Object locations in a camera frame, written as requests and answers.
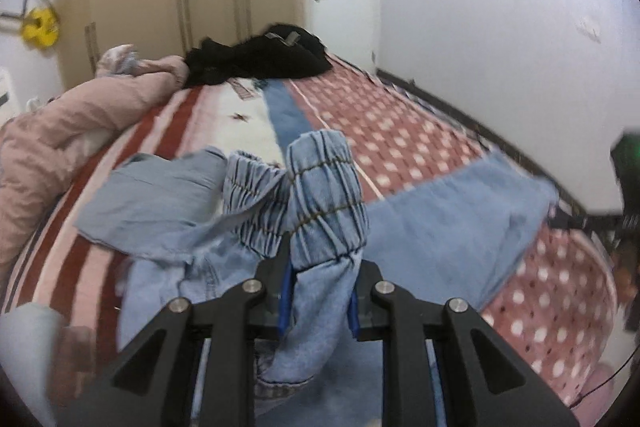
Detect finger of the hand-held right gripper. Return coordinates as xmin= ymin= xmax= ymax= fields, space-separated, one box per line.
xmin=547 ymin=212 xmax=624 ymax=234

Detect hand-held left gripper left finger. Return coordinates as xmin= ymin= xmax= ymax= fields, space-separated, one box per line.
xmin=60 ymin=239 xmax=294 ymax=427

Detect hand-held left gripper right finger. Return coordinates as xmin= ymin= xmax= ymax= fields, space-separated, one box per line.
xmin=347 ymin=260 xmax=581 ymax=427

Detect light blue denim pants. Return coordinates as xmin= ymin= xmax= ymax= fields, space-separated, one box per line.
xmin=75 ymin=130 xmax=559 ymax=427

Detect patterned red and white bedsheet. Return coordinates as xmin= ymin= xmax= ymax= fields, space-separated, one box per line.
xmin=0 ymin=52 xmax=621 ymax=413

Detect black clothes pile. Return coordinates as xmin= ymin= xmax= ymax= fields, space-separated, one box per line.
xmin=183 ymin=23 xmax=334 ymax=88

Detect pink quilt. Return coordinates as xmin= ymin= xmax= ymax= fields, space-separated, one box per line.
xmin=0 ymin=44 xmax=191 ymax=280

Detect yellow toy guitar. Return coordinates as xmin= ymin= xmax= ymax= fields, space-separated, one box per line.
xmin=20 ymin=7 xmax=61 ymax=50

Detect dark bed frame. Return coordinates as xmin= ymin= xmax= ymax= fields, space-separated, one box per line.
xmin=376 ymin=68 xmax=601 ymax=218

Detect black cable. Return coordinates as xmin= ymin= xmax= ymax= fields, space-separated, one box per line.
xmin=568 ymin=352 xmax=636 ymax=410

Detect white wall socket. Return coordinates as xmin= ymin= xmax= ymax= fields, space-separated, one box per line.
xmin=575 ymin=20 xmax=604 ymax=42

